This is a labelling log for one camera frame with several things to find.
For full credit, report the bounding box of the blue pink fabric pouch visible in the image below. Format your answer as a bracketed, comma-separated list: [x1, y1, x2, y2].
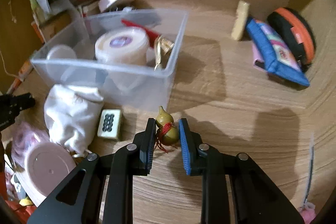
[246, 17, 310, 87]

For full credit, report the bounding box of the clear plastic storage box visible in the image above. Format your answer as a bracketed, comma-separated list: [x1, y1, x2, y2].
[30, 9, 189, 111]

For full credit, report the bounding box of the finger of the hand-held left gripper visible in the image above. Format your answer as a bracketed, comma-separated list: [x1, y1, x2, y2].
[0, 93, 36, 131]

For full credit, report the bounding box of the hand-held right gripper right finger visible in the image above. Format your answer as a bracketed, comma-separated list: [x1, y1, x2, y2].
[178, 118, 306, 224]

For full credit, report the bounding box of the small olive gourd ornament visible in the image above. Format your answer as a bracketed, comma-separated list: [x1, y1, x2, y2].
[155, 106, 180, 153]

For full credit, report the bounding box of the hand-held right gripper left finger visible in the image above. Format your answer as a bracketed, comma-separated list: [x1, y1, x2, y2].
[27, 118, 157, 224]

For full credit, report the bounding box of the wooden desktop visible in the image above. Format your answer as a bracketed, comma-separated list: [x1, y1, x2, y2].
[5, 0, 332, 224]

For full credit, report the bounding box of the gold foil wrapper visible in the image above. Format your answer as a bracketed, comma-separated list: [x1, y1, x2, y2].
[154, 35, 175, 71]

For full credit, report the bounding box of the black orange round case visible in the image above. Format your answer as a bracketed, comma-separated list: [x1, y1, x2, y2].
[267, 7, 316, 72]

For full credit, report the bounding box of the white cloth drawstring bag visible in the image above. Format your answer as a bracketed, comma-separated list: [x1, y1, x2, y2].
[44, 84, 104, 155]

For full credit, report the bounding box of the small clear round container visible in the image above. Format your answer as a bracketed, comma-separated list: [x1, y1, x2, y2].
[47, 45, 77, 75]

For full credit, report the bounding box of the pink round lid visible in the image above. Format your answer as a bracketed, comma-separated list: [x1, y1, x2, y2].
[27, 142, 76, 206]

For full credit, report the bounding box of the cream rectangular block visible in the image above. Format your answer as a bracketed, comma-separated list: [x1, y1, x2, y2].
[231, 0, 250, 41]

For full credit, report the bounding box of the white round lidded tub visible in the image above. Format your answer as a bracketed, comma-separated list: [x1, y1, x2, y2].
[95, 27, 149, 66]

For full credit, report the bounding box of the red stick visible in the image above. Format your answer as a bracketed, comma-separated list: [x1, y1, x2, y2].
[121, 19, 160, 38]

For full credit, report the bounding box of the pink item with cord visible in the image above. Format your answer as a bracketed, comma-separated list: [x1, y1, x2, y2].
[298, 135, 315, 223]

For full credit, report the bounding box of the mahjong tile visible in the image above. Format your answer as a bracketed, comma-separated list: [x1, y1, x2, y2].
[97, 109, 122, 140]

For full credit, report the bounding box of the orange pen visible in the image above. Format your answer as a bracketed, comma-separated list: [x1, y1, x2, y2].
[7, 60, 33, 94]

